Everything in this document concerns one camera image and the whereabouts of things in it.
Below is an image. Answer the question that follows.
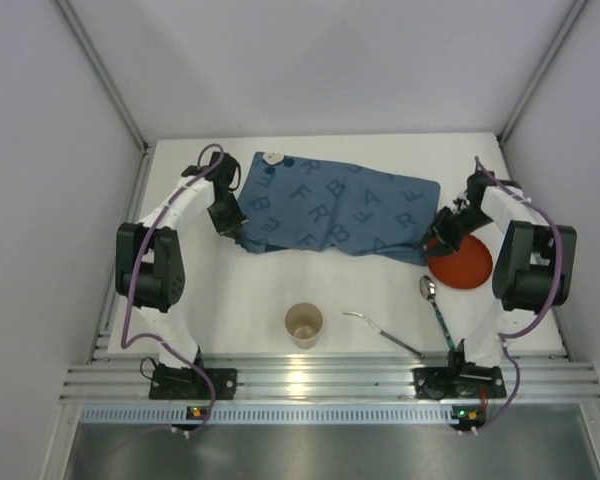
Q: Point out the metal spoon green handle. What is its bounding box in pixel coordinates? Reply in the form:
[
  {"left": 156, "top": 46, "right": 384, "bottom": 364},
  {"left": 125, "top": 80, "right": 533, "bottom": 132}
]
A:
[{"left": 419, "top": 275, "right": 456, "bottom": 351}]

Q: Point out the aluminium mounting rail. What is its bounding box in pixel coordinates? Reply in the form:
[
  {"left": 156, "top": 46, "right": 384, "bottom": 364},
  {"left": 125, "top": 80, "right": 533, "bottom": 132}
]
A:
[{"left": 60, "top": 354, "right": 600, "bottom": 403}]

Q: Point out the blue letter-print cloth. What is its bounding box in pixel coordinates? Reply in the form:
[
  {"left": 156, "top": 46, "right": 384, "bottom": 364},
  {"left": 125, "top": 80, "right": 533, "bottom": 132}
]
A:
[{"left": 237, "top": 151, "right": 440, "bottom": 265}]

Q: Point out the aluminium frame post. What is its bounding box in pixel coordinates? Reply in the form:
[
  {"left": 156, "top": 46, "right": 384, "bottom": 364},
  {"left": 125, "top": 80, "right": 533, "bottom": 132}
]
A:
[
  {"left": 496, "top": 0, "right": 590, "bottom": 147},
  {"left": 51, "top": 0, "right": 149, "bottom": 151}
]

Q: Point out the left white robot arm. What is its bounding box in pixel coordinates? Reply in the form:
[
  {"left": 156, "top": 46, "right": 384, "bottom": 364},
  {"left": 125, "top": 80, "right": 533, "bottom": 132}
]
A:
[{"left": 114, "top": 143, "right": 247, "bottom": 370}]

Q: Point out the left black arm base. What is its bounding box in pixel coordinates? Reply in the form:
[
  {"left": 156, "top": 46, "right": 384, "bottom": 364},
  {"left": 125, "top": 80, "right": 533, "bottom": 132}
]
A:
[{"left": 148, "top": 364, "right": 238, "bottom": 400}]

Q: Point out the left aluminium frame post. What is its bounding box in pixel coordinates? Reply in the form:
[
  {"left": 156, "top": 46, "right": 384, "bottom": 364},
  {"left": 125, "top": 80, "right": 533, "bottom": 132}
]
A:
[{"left": 51, "top": 0, "right": 149, "bottom": 151}]

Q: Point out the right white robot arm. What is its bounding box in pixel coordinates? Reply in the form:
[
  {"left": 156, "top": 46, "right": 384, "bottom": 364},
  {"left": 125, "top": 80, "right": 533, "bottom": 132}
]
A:
[{"left": 422, "top": 169, "right": 577, "bottom": 367}]

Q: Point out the beige plastic cup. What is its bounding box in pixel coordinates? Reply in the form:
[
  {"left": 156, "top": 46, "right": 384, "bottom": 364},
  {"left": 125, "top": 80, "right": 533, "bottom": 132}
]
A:
[{"left": 284, "top": 303, "right": 324, "bottom": 350}]

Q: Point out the red plastic plate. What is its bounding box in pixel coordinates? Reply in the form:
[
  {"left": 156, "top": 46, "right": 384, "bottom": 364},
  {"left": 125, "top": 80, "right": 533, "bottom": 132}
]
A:
[{"left": 426, "top": 235, "right": 493, "bottom": 290}]

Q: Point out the right aluminium frame post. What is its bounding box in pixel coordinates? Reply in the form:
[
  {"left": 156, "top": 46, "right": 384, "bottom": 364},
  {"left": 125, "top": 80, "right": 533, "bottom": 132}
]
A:
[{"left": 496, "top": 0, "right": 590, "bottom": 147}]

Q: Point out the slotted grey cable duct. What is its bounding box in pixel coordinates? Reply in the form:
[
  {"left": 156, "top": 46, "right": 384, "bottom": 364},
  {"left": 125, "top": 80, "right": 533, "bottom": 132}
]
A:
[{"left": 80, "top": 404, "right": 483, "bottom": 425}]

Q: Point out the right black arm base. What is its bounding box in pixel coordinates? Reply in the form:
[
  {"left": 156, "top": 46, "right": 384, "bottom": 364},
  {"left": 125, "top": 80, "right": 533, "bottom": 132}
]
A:
[{"left": 412, "top": 367, "right": 507, "bottom": 401}]

